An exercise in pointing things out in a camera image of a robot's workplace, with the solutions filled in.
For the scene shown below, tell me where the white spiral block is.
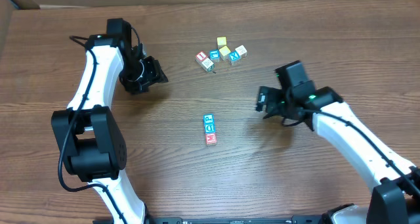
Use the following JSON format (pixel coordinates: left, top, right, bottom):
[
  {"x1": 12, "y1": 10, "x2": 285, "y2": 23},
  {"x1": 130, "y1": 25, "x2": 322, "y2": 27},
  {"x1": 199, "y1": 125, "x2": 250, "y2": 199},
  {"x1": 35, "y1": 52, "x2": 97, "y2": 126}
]
[{"x1": 205, "y1": 133, "x2": 217, "y2": 146}]

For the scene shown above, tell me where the white patterned block right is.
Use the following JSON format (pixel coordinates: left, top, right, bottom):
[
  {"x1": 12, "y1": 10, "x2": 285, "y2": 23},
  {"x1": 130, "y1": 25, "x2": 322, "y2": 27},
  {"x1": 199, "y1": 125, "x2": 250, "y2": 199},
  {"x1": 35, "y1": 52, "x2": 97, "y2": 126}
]
[{"x1": 235, "y1": 45, "x2": 247, "y2": 58}]

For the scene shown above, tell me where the red I block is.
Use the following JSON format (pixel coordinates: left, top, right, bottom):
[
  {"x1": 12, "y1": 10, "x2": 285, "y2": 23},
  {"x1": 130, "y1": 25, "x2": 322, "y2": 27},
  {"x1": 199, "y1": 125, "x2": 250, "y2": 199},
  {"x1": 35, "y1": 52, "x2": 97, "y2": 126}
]
[{"x1": 196, "y1": 51, "x2": 208, "y2": 64}]

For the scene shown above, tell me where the yellow block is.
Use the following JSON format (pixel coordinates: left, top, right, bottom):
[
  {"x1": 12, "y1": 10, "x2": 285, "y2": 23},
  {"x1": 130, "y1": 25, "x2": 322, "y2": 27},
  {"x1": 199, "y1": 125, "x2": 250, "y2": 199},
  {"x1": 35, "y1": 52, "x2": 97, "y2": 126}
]
[
  {"x1": 219, "y1": 45, "x2": 231, "y2": 61},
  {"x1": 203, "y1": 114, "x2": 215, "y2": 125},
  {"x1": 217, "y1": 36, "x2": 227, "y2": 49}
]

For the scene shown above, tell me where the blue X block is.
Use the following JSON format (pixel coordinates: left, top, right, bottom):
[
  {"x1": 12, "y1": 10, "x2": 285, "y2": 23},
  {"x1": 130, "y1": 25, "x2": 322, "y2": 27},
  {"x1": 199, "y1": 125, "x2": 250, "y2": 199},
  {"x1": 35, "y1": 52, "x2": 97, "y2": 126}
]
[{"x1": 228, "y1": 51, "x2": 241, "y2": 66}]

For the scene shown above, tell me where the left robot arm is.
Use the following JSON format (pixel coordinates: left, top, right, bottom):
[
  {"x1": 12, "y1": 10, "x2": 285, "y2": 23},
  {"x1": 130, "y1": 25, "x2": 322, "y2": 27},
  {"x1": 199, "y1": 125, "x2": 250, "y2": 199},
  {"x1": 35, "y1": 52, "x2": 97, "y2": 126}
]
[{"x1": 51, "y1": 18, "x2": 168, "y2": 223}]

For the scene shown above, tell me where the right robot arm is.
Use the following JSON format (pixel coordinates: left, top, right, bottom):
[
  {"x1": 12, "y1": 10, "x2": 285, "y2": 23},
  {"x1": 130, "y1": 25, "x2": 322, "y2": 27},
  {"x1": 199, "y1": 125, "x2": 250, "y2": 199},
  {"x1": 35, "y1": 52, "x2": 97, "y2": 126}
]
[{"x1": 256, "y1": 60, "x2": 419, "y2": 224}]

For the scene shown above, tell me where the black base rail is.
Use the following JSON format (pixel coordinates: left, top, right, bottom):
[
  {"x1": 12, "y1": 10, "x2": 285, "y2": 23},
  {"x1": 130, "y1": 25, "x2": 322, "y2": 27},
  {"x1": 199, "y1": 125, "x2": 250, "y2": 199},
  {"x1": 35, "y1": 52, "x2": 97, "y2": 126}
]
[{"x1": 93, "y1": 215, "x2": 326, "y2": 224}]

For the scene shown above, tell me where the blue L block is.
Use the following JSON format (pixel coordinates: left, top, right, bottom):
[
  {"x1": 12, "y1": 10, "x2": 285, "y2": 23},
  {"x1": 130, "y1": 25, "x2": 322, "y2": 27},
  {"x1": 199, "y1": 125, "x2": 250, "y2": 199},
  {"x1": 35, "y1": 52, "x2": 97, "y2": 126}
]
[{"x1": 209, "y1": 49, "x2": 221, "y2": 62}]

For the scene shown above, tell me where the red circle block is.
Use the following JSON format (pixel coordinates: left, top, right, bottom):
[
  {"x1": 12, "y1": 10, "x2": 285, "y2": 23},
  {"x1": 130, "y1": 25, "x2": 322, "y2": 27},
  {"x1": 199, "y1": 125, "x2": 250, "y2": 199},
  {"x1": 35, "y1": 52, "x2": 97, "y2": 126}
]
[{"x1": 204, "y1": 123, "x2": 215, "y2": 134}]

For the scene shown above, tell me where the white green-sided block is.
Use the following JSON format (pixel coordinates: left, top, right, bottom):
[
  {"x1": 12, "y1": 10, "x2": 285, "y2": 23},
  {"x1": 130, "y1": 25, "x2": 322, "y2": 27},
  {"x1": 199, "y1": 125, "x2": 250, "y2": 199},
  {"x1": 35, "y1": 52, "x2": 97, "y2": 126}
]
[{"x1": 200, "y1": 58, "x2": 215, "y2": 72}]

